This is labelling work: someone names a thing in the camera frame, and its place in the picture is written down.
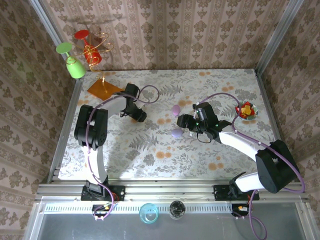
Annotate aluminium table side rail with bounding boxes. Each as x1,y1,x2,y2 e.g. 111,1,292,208
46,77,85,185
253,68,296,182

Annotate dark clear glass cup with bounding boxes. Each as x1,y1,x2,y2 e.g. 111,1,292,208
168,199,186,221

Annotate red plastic goblet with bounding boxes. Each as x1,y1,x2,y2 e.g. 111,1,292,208
74,29,103,66

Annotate gold wire stand amber base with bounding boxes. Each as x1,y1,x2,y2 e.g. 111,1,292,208
72,32,125,101

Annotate patterned ceramic candy bowl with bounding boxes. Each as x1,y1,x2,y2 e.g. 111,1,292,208
234,100,260,121

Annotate green plastic goblet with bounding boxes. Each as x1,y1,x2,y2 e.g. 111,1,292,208
55,41,87,80

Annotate teal glass cup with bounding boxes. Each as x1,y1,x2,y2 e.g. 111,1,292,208
138,202,160,225

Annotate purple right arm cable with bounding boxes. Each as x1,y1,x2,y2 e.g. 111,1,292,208
198,92,306,240

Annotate white slotted cable duct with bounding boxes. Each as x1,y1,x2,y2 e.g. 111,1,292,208
43,202,235,215

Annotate aluminium frame post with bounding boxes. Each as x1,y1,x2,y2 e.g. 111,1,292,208
27,0,85,83
253,0,305,76

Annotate black connector block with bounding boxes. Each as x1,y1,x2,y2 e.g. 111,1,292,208
231,203,251,217
91,203,113,217

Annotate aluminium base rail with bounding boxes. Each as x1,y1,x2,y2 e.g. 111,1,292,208
34,177,308,202

